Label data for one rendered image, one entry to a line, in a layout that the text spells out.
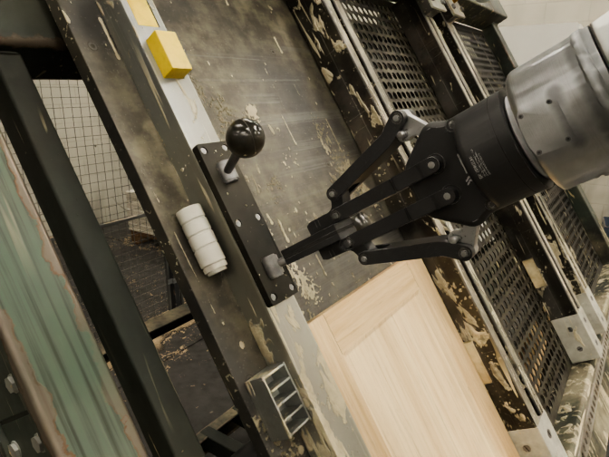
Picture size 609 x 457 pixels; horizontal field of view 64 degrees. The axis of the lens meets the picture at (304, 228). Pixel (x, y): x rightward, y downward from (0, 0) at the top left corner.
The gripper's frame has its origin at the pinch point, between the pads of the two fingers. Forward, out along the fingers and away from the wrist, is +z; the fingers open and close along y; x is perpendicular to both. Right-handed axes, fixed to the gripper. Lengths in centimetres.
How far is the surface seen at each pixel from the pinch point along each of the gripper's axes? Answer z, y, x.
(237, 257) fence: 12.4, -2.4, 1.6
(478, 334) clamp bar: 11, 26, 44
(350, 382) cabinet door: 13.7, 17.6, 11.4
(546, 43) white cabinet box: 21, -68, 407
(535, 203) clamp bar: 10, 16, 114
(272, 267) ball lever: 9.9, 0.3, 3.4
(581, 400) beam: 11, 57, 78
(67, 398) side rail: 10.7, 2.5, -21.2
